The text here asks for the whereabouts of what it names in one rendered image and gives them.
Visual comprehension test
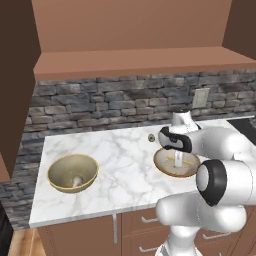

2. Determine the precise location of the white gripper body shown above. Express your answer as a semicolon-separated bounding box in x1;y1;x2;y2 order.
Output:
170;111;200;135

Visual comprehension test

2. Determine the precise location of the white cream cheese stick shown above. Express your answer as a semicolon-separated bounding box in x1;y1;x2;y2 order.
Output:
174;150;184;169

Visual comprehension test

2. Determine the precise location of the tan bowl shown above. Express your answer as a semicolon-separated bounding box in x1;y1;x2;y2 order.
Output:
153;147;202;179

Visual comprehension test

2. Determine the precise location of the white mushroom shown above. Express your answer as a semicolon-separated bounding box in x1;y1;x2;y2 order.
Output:
71;175;84;189

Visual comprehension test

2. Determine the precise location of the yellow-green bowl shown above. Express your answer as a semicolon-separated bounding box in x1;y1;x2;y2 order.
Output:
46;153;100;194

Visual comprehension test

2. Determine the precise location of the black hob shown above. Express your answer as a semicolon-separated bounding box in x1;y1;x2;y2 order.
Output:
227;116;256;147

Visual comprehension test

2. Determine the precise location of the brown drawer front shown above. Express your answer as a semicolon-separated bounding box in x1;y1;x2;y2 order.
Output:
194;229;249;256
129;230;172;256
120;207;162;238

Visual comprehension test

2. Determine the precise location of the brown cupboard door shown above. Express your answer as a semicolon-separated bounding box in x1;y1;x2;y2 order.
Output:
36;213;123;256

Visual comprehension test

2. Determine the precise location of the dark brown tall cupboard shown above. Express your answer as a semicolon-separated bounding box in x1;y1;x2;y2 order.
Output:
0;0;43;184

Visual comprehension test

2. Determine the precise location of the black appliance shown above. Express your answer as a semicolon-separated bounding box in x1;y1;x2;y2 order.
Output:
0;199;15;256

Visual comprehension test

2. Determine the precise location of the white wall outlet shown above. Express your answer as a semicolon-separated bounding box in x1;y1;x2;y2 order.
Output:
192;87;211;110

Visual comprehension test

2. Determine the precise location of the brown wall cupboard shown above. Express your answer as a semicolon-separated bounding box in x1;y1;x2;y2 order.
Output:
31;0;256;81

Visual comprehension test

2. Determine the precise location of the silver drawer handle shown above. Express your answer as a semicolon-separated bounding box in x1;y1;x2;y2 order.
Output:
138;245;160;253
140;216;160;224
201;232;224;241

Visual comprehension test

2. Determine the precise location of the silver cupboard door handle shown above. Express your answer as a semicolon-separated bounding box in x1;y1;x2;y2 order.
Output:
112;213;119;245

